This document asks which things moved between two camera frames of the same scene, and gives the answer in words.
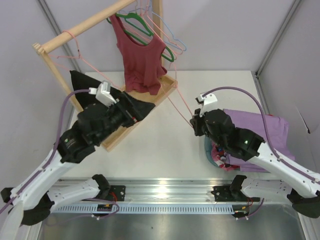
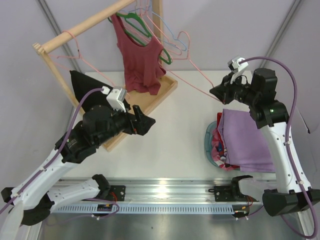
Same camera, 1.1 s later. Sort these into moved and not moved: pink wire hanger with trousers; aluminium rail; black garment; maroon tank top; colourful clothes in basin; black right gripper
Moved: pink wire hanger with trousers; black right gripper
Not moved: aluminium rail; black garment; maroon tank top; colourful clothes in basin
